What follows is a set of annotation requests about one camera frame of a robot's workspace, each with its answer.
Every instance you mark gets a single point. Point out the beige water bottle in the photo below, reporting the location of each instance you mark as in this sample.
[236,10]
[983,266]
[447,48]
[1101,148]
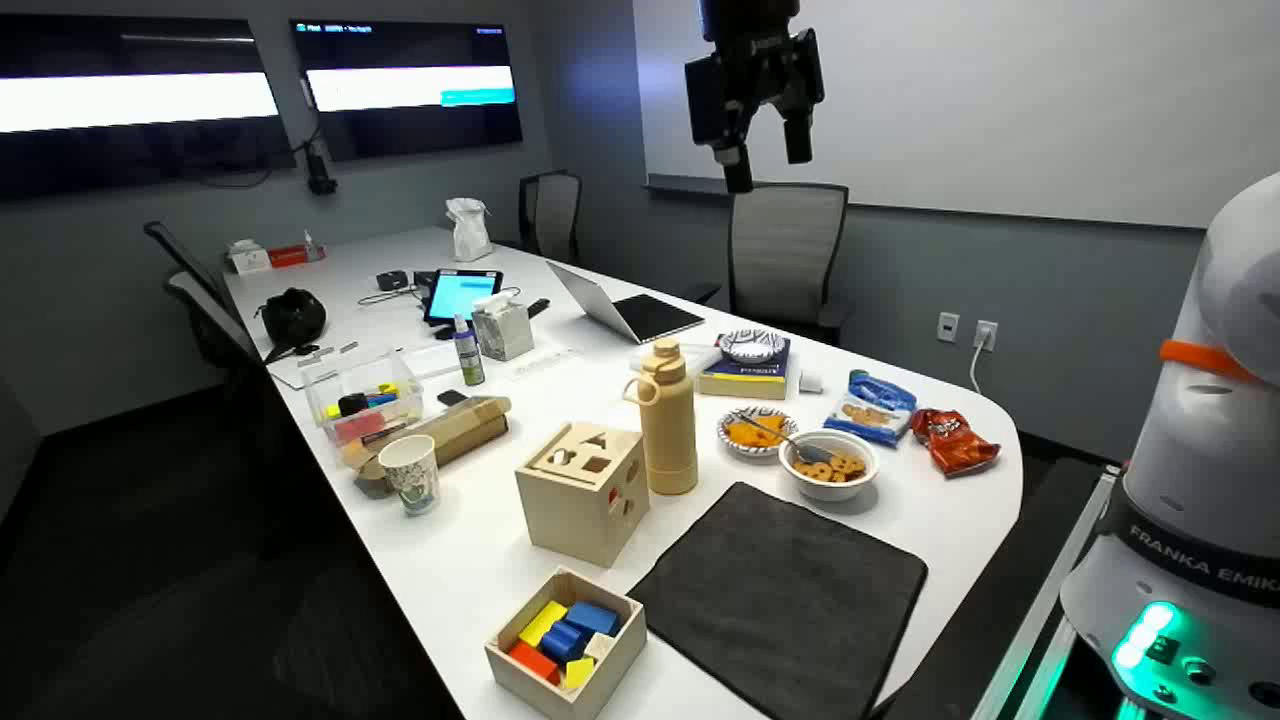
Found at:
[668,427]

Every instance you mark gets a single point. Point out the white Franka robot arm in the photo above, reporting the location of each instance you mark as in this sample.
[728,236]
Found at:
[1201,442]

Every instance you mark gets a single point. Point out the red chip bag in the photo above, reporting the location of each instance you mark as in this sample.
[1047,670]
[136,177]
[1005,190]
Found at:
[956,442]

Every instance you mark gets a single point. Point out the tablet with lit screen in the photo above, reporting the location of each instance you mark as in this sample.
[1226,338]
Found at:
[463,293]

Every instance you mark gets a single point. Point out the wooden shape sorter cube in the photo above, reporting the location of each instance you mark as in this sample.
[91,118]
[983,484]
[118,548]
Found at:
[580,501]

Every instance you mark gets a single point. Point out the black headphones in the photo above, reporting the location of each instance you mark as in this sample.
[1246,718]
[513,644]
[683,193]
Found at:
[293,320]

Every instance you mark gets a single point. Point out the white bowl of snacks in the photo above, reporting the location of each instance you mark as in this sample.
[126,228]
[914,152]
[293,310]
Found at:
[831,463]

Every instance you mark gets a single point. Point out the dark grey towel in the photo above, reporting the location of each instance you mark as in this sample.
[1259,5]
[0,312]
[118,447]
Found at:
[783,602]

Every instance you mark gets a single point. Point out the small yellow block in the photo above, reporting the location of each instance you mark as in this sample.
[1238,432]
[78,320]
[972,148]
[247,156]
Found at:
[580,673]

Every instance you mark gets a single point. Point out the white whiteboard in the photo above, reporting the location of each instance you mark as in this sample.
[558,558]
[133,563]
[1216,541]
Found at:
[1014,95]

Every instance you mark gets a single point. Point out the paper cup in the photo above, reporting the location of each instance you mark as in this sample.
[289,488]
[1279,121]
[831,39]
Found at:
[410,472]

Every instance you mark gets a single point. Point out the wall monitor with teal bar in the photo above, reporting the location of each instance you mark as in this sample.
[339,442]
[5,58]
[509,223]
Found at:
[406,85]

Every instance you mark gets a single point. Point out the large wall monitor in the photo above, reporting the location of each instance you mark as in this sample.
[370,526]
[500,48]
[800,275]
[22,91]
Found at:
[133,105]

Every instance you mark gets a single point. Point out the clear plastic container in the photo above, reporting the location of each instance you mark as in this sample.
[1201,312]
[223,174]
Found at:
[362,399]

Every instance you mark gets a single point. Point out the light wooden block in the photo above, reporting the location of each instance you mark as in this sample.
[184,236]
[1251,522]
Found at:
[602,644]

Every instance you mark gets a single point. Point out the long yellow block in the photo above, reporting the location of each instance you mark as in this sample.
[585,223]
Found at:
[543,622]

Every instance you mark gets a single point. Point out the red block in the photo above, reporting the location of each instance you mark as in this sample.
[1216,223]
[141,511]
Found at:
[533,662]

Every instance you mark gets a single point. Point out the grey mesh office chair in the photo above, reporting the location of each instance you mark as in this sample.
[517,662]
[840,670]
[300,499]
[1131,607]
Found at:
[785,253]

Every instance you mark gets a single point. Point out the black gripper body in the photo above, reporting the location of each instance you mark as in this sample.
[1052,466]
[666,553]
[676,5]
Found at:
[766,54]

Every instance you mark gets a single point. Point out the black wall webcam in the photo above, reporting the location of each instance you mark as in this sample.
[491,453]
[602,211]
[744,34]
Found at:
[320,170]

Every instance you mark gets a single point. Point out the white wall outlet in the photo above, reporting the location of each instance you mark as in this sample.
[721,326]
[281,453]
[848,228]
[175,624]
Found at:
[951,326]
[984,335]

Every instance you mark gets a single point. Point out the open silver laptop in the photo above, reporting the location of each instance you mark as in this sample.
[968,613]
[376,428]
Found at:
[643,317]

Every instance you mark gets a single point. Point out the black office chair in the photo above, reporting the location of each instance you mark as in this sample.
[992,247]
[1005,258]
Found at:
[201,303]

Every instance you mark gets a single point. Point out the red and white box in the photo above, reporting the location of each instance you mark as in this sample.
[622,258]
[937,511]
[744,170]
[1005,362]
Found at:
[274,253]

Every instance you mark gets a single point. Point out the long cardboard box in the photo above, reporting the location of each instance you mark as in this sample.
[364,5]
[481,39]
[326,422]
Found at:
[463,428]

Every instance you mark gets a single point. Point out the blue block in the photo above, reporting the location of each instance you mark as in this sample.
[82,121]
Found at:
[566,640]
[592,617]

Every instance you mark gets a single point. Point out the blue chip bag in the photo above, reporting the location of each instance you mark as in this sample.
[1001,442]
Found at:
[872,406]

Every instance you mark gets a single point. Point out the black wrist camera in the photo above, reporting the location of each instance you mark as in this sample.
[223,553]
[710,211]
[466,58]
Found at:
[710,102]

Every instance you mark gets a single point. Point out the wooden tray of blocks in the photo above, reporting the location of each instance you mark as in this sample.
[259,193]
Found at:
[605,681]

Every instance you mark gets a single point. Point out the white paper bag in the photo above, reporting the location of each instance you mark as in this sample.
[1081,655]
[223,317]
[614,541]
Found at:
[468,228]

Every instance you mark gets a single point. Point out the small grey office chair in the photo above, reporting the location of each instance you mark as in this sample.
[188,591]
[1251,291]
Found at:
[554,217]

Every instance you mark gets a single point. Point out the plate of orange chips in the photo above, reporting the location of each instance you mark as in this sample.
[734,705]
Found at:
[757,432]

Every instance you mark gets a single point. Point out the white tissue box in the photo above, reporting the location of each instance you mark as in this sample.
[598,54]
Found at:
[500,330]

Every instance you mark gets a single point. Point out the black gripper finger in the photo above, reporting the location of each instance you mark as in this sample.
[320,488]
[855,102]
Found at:
[737,164]
[799,138]

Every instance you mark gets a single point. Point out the white paper sheets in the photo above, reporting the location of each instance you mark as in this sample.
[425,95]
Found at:
[318,362]

